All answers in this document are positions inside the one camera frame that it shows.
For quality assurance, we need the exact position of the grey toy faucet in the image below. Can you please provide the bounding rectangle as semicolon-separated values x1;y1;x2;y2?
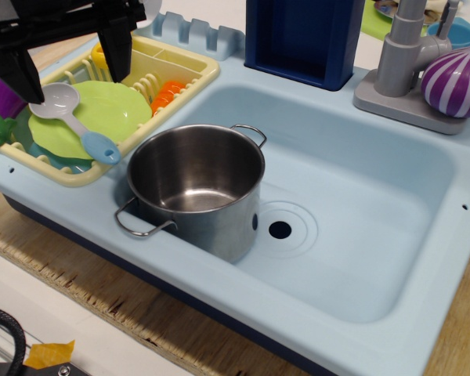
353;0;465;135

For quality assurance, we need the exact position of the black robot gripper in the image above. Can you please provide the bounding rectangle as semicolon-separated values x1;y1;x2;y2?
0;1;146;104

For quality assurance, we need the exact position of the light blue plastic cup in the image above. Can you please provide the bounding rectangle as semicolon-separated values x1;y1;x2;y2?
447;19;470;49

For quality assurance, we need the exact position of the blue plastic plate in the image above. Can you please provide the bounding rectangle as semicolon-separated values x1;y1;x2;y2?
28;143;92;174

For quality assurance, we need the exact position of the yellow masking tape piece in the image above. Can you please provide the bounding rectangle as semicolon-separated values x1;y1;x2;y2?
23;340;75;370

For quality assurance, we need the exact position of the orange plastic dish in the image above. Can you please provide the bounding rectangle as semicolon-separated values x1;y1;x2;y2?
150;81;186;116

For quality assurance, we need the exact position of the black cable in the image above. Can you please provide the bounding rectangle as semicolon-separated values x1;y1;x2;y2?
0;306;27;376

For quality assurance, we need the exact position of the pale yellow dish rack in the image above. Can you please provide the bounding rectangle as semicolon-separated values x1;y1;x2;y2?
0;36;220;187

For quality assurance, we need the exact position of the grey spoon with blue handle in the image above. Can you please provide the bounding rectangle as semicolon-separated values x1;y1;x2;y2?
28;82;121;165

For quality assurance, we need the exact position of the light green plastic plate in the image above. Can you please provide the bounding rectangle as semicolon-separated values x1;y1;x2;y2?
28;81;152;159

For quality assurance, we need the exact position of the dark blue plastic box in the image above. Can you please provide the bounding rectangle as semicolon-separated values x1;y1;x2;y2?
244;0;365;91

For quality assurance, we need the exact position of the purple plastic cup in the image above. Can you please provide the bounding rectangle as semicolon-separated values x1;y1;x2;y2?
0;79;27;118

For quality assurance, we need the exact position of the stainless steel pot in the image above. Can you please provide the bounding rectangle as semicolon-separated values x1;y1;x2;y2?
117;125;267;262

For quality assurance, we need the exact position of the yellow plastic cup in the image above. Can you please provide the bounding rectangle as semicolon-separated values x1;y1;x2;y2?
90;42;110;78

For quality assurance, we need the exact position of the green cutting board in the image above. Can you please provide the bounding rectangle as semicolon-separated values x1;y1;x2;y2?
361;1;392;41

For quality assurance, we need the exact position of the light blue toy sink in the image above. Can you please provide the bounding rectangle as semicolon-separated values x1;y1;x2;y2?
0;11;470;376

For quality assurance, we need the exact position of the purple striped toy onion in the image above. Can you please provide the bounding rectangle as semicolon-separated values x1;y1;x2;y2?
421;46;470;118

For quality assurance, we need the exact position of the wooden base board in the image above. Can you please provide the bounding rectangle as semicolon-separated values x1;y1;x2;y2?
0;183;470;376

